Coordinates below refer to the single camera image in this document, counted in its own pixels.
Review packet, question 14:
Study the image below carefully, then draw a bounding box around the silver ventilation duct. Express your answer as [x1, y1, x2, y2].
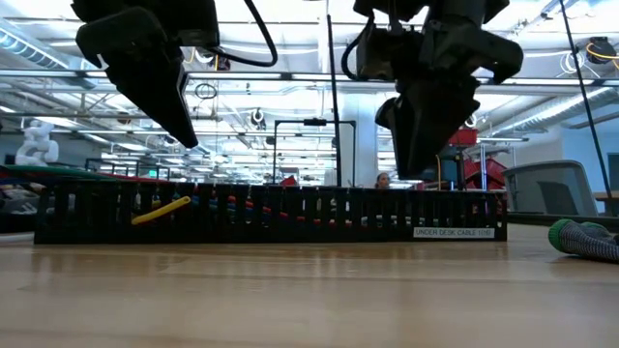
[0, 26, 98, 91]
[487, 86, 619, 139]

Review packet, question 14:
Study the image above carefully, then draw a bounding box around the grey mesh office chair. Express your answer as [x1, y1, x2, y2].
[501, 159, 600, 218]

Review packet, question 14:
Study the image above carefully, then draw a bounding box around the red bin shelf rack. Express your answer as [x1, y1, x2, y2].
[447, 128, 510, 192]

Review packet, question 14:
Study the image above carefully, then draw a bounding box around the blue cable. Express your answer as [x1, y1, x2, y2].
[189, 193, 275, 218]

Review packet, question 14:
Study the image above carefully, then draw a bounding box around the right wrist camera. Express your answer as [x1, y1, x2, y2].
[355, 23, 427, 81]

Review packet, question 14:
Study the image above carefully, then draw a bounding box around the white pillar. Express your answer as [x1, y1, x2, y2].
[338, 92, 380, 189]

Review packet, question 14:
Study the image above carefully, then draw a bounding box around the black camera stand frame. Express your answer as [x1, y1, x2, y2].
[272, 117, 358, 188]

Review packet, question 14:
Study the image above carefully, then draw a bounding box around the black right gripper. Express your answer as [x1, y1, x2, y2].
[375, 18, 523, 180]

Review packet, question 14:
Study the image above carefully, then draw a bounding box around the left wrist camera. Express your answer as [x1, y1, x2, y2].
[166, 0, 221, 48]

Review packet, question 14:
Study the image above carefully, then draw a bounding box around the long ceiling light bar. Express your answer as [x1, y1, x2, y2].
[0, 69, 619, 87]

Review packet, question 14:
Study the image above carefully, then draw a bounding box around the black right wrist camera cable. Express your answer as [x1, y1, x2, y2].
[340, 14, 376, 81]

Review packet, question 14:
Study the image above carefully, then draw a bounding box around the black slotted cable duct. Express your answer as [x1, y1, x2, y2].
[33, 182, 508, 245]

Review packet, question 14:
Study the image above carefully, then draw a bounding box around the white robot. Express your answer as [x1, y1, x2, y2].
[14, 119, 61, 168]

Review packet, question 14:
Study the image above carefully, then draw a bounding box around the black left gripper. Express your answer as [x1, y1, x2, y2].
[72, 0, 199, 150]

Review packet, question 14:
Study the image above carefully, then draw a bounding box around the wooden desk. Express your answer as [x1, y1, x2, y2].
[593, 190, 619, 218]

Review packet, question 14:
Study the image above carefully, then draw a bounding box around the black hanging cable loop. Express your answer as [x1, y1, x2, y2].
[194, 82, 218, 101]

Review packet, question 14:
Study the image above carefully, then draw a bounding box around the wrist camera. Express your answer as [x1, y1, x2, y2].
[355, 23, 427, 81]
[166, 0, 221, 48]

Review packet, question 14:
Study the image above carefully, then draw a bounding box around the black zip tie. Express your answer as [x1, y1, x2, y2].
[326, 13, 343, 189]

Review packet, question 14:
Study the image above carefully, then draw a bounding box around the black work glove green cuff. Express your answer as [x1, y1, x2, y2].
[548, 217, 619, 265]

